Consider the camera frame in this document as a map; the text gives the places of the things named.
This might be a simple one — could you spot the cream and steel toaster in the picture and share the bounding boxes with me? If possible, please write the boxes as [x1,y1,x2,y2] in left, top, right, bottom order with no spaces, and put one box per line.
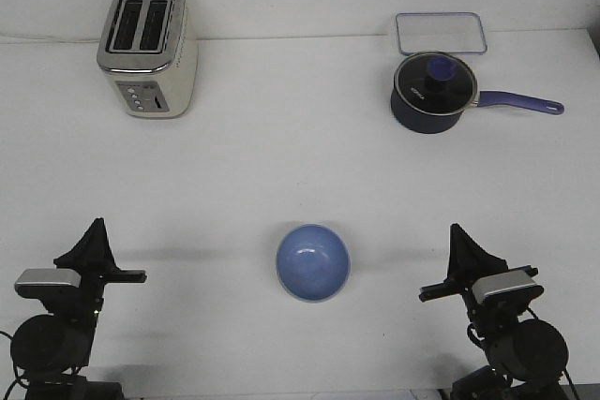
[97,0,199,119]

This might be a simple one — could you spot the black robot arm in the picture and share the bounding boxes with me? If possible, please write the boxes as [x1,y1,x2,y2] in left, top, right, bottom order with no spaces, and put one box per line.
[419,224,578,399]
[10,217,147,399]

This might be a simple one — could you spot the clear plastic container blue rim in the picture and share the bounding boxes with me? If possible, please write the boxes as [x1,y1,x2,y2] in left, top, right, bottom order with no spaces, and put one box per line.
[395,12,488,56]

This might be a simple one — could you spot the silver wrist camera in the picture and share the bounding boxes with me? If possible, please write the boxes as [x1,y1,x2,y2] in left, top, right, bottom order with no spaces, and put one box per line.
[14,268,82,300]
[471,268,545,312]

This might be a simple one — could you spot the glass pot lid blue knob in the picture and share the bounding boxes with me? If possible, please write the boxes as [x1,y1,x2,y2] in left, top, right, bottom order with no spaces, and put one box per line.
[395,52,479,116]

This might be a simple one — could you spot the dark blue saucepan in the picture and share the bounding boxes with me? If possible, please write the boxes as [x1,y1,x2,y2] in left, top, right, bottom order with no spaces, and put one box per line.
[390,85,564,134]

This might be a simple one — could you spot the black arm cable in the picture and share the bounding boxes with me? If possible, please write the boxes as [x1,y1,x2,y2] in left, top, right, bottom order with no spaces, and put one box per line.
[560,366,578,400]
[0,330,29,400]

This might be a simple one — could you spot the blue bowl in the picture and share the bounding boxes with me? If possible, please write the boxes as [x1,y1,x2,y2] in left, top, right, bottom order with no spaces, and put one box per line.
[275,224,351,303]

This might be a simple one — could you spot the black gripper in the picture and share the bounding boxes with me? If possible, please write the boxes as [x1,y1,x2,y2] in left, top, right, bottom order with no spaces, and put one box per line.
[44,217,146,325]
[419,223,539,339]

